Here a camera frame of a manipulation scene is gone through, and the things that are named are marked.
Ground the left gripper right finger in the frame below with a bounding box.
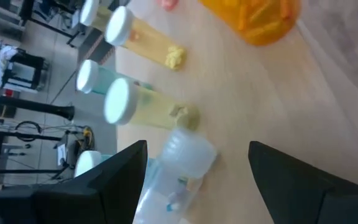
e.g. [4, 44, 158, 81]
[248, 141, 335, 224]

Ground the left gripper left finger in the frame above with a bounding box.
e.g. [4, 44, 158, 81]
[73, 139, 149, 224]

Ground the blue white-capped pill bottle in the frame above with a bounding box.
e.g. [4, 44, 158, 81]
[73, 150, 113, 179]

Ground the clear wide pill bottle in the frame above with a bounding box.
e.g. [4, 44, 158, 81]
[131, 126, 219, 224]

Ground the yellow-green white-capped pill bottle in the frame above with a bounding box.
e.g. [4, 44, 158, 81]
[103, 77, 201, 132]

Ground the green white-capped pill bottle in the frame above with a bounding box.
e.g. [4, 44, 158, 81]
[75, 58, 154, 96]

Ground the yellow white-capped pill bottle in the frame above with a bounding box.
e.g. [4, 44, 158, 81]
[104, 5, 188, 72]
[78, 0, 115, 32]

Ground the large orange pill bottle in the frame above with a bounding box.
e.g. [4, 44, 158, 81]
[199, 0, 301, 47]

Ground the salmon white-capped pill bottle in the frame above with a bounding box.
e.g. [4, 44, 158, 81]
[156, 0, 180, 12]

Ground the black floor pole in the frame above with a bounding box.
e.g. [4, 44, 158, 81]
[0, 96, 76, 121]

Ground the black mat with striped edge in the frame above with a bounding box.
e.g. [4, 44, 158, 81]
[78, 27, 116, 65]

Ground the black framed cart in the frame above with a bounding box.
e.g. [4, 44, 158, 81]
[0, 40, 48, 93]

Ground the white cloth heap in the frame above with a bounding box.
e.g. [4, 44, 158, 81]
[0, 43, 20, 63]

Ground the wooden shelf black metal frame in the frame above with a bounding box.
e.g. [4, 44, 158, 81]
[113, 0, 358, 224]

